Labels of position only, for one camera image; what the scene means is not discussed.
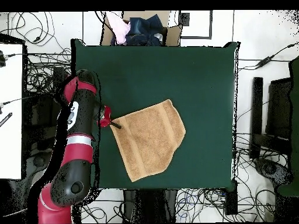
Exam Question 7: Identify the orange-brown terry towel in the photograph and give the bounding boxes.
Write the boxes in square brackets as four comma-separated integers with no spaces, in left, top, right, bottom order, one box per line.
[109,99,187,183]

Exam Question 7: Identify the black equipment stand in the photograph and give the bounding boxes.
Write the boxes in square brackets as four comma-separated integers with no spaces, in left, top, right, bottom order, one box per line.
[249,76,293,159]
[27,66,65,152]

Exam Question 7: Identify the pink garment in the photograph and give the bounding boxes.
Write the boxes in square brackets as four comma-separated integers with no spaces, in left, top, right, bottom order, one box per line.
[106,12,131,46]

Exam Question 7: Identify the dark green table cloth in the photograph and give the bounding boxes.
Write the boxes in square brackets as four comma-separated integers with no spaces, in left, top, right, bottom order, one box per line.
[71,38,239,191]

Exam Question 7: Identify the dark blue jeans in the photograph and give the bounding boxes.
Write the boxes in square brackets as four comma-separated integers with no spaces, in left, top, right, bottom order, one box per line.
[126,14,165,47]

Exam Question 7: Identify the white desk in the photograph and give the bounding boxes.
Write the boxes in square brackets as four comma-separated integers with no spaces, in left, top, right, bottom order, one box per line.
[0,43,24,180]

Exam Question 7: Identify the brown cardboard box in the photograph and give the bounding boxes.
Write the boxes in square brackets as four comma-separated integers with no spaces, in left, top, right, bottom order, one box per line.
[100,10,183,47]

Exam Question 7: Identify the black power box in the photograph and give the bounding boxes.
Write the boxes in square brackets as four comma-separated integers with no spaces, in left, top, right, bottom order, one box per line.
[224,179,238,215]

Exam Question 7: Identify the dark green fabric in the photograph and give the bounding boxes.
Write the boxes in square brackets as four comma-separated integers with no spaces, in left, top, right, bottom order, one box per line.
[277,57,299,197]

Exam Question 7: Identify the tangled black cables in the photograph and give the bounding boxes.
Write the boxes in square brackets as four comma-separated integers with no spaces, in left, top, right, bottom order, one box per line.
[0,11,72,106]

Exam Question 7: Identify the loose black floor cables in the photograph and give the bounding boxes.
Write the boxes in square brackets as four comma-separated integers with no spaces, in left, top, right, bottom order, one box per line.
[81,190,124,223]

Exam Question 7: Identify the tangled floor cables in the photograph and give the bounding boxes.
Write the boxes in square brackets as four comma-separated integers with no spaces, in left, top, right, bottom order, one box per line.
[175,169,277,223]

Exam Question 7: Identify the black cable bundle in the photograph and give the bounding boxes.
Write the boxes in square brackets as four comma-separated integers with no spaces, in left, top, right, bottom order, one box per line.
[233,132,290,169]

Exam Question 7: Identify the black power adapter with cable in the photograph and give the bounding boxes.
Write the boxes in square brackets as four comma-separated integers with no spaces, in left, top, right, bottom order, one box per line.
[238,41,299,72]

